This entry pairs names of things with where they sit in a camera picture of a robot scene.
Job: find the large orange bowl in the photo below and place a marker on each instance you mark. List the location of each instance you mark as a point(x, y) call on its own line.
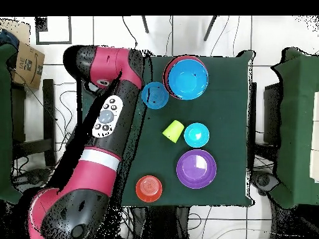
point(165, 72)

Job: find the large deep blue bowl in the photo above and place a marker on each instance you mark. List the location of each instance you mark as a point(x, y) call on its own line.
point(187, 79)

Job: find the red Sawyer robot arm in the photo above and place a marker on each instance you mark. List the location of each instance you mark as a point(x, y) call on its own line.
point(104, 62)

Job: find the black tripod leg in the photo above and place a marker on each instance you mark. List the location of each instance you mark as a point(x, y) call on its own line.
point(145, 25)
point(210, 28)

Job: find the cardboard box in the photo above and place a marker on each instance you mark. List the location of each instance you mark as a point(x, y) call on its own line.
point(28, 67)

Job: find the green cup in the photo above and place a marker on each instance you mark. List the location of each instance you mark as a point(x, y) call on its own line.
point(174, 130)

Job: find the dark blue bag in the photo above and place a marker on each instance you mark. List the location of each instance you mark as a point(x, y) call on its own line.
point(8, 38)

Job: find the green cloth side table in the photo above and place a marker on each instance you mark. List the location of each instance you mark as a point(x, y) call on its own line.
point(5, 124)
point(294, 99)

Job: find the small light blue bowl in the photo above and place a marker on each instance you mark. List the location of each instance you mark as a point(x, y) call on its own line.
point(197, 135)

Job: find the small red-orange bowl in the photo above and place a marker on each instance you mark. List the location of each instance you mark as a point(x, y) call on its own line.
point(149, 188)

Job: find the dark green table cloth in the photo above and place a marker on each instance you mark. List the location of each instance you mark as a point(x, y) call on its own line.
point(224, 112)

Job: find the purple bowl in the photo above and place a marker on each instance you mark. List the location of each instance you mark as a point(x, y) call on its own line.
point(196, 169)

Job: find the black furniture piece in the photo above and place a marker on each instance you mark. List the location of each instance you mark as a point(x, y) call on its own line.
point(271, 112)

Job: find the white board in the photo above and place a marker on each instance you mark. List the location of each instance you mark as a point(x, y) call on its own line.
point(315, 149)

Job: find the black stool frame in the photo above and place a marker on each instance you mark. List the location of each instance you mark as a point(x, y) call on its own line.
point(48, 112)

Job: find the black square floor frame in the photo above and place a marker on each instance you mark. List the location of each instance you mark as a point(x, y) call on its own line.
point(41, 25)

